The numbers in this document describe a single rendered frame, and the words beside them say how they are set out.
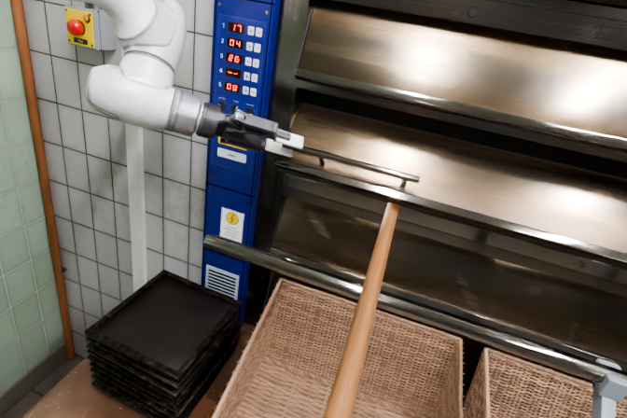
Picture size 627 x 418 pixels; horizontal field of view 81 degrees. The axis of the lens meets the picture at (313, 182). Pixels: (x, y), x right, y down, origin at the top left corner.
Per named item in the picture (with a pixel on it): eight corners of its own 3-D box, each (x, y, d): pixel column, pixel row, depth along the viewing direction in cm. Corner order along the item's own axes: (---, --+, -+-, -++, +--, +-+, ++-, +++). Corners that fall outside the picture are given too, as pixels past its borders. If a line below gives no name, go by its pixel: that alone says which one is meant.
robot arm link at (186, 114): (174, 101, 82) (200, 109, 84) (163, 137, 79) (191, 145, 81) (178, 80, 74) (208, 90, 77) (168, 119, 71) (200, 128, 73)
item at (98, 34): (89, 43, 107) (85, 6, 103) (117, 50, 105) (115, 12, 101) (65, 44, 100) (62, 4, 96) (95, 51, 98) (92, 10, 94)
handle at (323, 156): (285, 156, 93) (287, 150, 94) (414, 190, 86) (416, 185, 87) (281, 146, 88) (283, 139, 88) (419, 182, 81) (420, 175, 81)
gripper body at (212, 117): (205, 93, 76) (248, 107, 80) (198, 111, 84) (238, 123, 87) (199, 125, 74) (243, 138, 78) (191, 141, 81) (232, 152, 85)
